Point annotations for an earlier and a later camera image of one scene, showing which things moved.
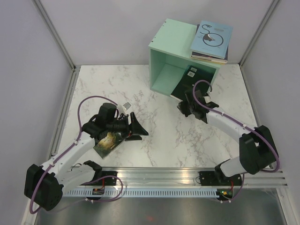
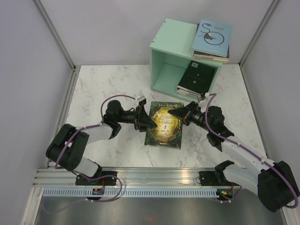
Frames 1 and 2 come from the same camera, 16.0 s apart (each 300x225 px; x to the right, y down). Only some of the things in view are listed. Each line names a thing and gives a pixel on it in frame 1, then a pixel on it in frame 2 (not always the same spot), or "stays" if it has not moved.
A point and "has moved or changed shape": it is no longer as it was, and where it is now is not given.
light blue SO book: x=212 y=39 stays
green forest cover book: x=107 y=143 -> x=168 y=132
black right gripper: x=182 y=106 -> x=185 y=111
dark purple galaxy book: x=225 y=58 has moved or changed shape
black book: x=195 y=78 has moved or changed shape
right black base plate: x=218 y=178 stays
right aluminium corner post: x=269 y=12 stays
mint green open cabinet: x=169 y=53 stays
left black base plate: x=108 y=181 stays
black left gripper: x=137 y=129 -> x=141 y=116
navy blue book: x=210 y=67 -> x=188 y=93
